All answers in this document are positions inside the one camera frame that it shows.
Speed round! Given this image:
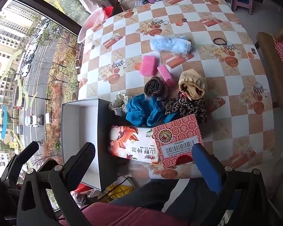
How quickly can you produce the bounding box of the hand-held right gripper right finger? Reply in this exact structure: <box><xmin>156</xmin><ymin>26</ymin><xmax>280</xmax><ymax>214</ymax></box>
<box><xmin>192</xmin><ymin>143</ymin><xmax>282</xmax><ymax>226</ymax></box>

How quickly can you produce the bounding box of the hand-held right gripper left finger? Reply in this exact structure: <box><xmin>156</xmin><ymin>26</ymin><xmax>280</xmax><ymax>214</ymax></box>
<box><xmin>16</xmin><ymin>142</ymin><xmax>96</xmax><ymax>226</ymax></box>

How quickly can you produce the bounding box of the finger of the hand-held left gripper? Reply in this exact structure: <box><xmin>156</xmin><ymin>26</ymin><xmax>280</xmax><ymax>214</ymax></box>
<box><xmin>1</xmin><ymin>141</ymin><xmax>39</xmax><ymax>184</ymax></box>

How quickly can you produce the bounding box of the white cardboard box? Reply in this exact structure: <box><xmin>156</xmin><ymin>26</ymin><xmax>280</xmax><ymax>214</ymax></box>
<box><xmin>61</xmin><ymin>98</ymin><xmax>123</xmax><ymax>191</ymax></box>

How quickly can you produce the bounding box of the leopard print scrunchie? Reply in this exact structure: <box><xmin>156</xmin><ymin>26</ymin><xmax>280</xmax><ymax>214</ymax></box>
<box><xmin>165</xmin><ymin>98</ymin><xmax>208</xmax><ymax>124</ymax></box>

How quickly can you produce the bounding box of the cream polka dot scrunchie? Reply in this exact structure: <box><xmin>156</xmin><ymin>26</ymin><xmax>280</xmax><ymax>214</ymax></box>
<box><xmin>108</xmin><ymin>92</ymin><xmax>128</xmax><ymax>117</ymax></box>

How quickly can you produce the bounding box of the blue crinkled cloth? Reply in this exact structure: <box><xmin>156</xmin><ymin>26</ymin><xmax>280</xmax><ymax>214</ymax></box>
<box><xmin>147</xmin><ymin>99</ymin><xmax>180</xmax><ymax>127</ymax></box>
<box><xmin>125</xmin><ymin>94</ymin><xmax>155</xmax><ymax>127</ymax></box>

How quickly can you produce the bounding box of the purple knit sock roll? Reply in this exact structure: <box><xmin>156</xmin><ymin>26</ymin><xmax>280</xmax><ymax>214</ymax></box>
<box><xmin>144</xmin><ymin>76</ymin><xmax>171</xmax><ymax>99</ymax></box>

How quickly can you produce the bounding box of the pink foam sponge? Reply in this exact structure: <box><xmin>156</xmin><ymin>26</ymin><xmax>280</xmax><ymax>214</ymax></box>
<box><xmin>157</xmin><ymin>65</ymin><xmax>175</xmax><ymax>90</ymax></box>
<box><xmin>140</xmin><ymin>56</ymin><xmax>159</xmax><ymax>78</ymax></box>

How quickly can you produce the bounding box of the light blue fluffy scrunchie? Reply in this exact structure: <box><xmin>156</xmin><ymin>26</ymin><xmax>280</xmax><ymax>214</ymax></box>
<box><xmin>150</xmin><ymin>35</ymin><xmax>192</xmax><ymax>53</ymax></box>

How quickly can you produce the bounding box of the red round stool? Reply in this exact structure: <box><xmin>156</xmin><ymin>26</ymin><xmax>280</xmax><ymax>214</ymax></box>
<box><xmin>75</xmin><ymin>184</ymin><xmax>92</xmax><ymax>193</ymax></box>

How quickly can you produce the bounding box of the white parked car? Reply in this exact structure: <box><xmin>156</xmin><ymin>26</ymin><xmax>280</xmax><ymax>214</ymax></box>
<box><xmin>25</xmin><ymin>115</ymin><xmax>44</xmax><ymax>128</ymax></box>

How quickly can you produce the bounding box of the white crumpled cloth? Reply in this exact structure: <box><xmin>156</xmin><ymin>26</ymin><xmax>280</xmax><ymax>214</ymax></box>
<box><xmin>71</xmin><ymin>189</ymin><xmax>98</xmax><ymax>208</ymax></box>

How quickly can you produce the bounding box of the checkered printed tablecloth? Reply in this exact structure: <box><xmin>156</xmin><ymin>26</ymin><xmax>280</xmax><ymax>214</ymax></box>
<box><xmin>77</xmin><ymin>0</ymin><xmax>275</xmax><ymax>180</ymax></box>

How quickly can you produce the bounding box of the red patterned flat box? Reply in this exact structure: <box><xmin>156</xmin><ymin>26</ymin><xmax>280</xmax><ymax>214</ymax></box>
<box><xmin>153</xmin><ymin>113</ymin><xmax>204</xmax><ymax>169</ymax></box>

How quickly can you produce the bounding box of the floral tissue pack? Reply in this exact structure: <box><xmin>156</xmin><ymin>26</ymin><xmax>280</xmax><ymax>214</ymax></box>
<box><xmin>108</xmin><ymin>125</ymin><xmax>162</xmax><ymax>164</ymax></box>

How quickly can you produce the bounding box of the person's trouser leg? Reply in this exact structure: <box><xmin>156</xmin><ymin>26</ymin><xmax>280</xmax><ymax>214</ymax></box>
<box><xmin>108</xmin><ymin>178</ymin><xmax>229</xmax><ymax>226</ymax></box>

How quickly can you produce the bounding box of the person's maroon jacket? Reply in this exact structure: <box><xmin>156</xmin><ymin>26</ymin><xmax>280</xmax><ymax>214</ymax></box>
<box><xmin>81</xmin><ymin>202</ymin><xmax>189</xmax><ymax>226</ymax></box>

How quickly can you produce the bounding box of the wooden armchair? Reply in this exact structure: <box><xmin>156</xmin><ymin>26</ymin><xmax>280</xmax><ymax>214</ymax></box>
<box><xmin>256</xmin><ymin>32</ymin><xmax>283</xmax><ymax>111</ymax></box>

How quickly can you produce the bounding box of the wicker basket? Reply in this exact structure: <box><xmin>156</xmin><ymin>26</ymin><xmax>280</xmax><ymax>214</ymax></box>
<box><xmin>97</xmin><ymin>0</ymin><xmax>113</xmax><ymax>8</ymax></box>

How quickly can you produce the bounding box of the black cable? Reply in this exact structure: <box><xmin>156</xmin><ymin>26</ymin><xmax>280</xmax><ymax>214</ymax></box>
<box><xmin>97</xmin><ymin>176</ymin><xmax>129</xmax><ymax>202</ymax></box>

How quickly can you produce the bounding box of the yellow metal frame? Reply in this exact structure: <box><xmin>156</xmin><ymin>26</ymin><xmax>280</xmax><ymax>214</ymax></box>
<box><xmin>106</xmin><ymin>185</ymin><xmax>133</xmax><ymax>200</ymax></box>

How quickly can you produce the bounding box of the black hair tie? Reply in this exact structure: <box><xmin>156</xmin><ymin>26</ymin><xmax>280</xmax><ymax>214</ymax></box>
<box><xmin>213</xmin><ymin>37</ymin><xmax>229</xmax><ymax>46</ymax></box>

